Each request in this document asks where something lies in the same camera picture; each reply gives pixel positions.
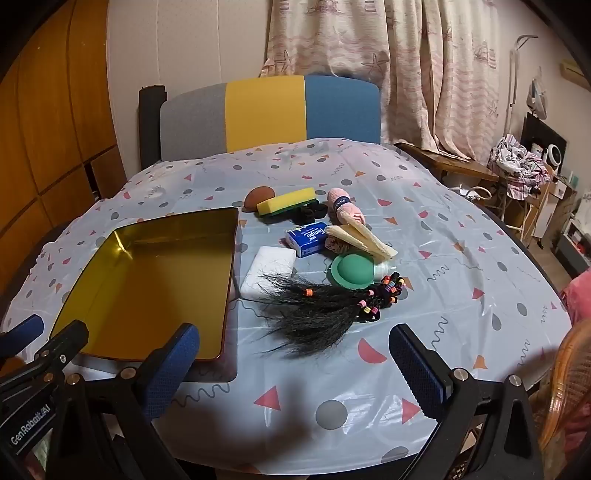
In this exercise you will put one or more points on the green silicone bottle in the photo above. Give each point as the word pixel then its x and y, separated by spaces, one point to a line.
pixel 353 272

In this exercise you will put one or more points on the white garment steamer stand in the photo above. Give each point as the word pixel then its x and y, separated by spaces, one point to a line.
pixel 511 83

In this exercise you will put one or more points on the yellow green dish sponge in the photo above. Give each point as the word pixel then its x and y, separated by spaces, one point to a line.
pixel 286 199

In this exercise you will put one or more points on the black monitor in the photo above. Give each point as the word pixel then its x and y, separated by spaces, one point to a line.
pixel 542 131

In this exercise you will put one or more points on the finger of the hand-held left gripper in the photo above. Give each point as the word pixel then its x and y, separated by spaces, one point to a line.
pixel 64 340
pixel 21 334

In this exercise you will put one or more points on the brown makeup sponge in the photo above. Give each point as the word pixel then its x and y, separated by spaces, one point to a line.
pixel 256 196

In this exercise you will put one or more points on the wooden side table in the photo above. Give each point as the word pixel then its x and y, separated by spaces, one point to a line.
pixel 443 159

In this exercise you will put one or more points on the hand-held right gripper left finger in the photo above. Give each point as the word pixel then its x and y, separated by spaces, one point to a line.
pixel 170 369

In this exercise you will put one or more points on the gold metal tray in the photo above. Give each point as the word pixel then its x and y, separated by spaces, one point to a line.
pixel 152 277

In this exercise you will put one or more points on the pink satin scrunchie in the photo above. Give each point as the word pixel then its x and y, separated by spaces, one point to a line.
pixel 333 245

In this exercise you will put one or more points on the wooden wardrobe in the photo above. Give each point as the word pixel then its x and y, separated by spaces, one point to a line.
pixel 55 115

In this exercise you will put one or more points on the white round fan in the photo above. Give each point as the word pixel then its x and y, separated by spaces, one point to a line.
pixel 556 157

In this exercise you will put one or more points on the black beaded hair piece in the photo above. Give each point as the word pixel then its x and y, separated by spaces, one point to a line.
pixel 318 314

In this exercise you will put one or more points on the blue tissue packet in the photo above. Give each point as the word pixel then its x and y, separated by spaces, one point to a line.
pixel 305 239

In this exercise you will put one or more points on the beige loofah cloth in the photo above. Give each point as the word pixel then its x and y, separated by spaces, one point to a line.
pixel 364 241

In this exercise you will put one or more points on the pink patterned curtain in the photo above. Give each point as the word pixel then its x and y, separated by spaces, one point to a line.
pixel 415 69

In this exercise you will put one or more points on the pink knitted roll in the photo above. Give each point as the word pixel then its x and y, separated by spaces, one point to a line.
pixel 344 205

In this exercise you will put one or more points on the pile of clothes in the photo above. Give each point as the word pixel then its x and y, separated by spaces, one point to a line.
pixel 519 166

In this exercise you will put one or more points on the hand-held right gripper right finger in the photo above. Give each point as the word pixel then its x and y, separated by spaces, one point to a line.
pixel 418 369

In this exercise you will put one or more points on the pink cloth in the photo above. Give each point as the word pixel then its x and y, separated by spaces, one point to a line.
pixel 579 295

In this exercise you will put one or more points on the rattan chair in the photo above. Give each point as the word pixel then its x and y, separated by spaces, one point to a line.
pixel 570 378

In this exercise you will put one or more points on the printed plastic tablecloth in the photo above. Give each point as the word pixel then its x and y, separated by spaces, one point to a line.
pixel 415 240

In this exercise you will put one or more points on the white foam block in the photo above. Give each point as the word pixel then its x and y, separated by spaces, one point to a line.
pixel 268 272

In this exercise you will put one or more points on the wall air conditioner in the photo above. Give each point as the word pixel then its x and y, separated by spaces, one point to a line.
pixel 572 71

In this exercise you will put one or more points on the black hair scrunchie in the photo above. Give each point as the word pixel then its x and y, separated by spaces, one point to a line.
pixel 310 211

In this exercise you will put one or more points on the grey yellow blue chair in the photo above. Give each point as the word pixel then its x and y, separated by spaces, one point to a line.
pixel 263 110

